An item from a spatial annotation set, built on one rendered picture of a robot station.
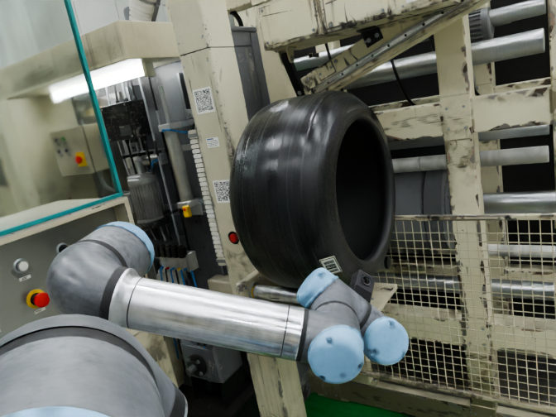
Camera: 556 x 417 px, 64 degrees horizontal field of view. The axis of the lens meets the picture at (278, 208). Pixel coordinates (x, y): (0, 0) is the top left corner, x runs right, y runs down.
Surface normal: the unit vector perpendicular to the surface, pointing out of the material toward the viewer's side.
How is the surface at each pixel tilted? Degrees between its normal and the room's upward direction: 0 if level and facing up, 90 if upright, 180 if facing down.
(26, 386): 2
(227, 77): 90
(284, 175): 67
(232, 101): 90
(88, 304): 78
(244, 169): 62
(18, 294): 90
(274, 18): 90
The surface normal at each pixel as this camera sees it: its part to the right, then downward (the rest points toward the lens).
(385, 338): 0.17, -0.07
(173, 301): 0.06, -0.53
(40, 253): 0.83, -0.02
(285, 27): -0.53, 0.29
